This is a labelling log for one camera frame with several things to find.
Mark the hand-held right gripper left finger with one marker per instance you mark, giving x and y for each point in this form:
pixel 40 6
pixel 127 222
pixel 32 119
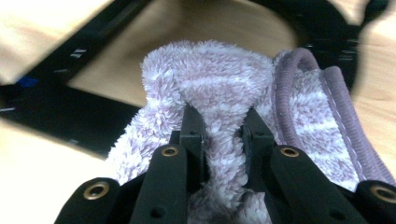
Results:
pixel 168 180

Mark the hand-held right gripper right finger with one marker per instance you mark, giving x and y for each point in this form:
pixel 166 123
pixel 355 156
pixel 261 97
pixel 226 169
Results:
pixel 289 180

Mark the black wavy tray with stand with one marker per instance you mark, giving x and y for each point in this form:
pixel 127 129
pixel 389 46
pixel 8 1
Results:
pixel 62 115

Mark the purple striped towel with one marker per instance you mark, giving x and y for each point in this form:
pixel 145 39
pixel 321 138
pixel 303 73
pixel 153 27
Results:
pixel 218 77

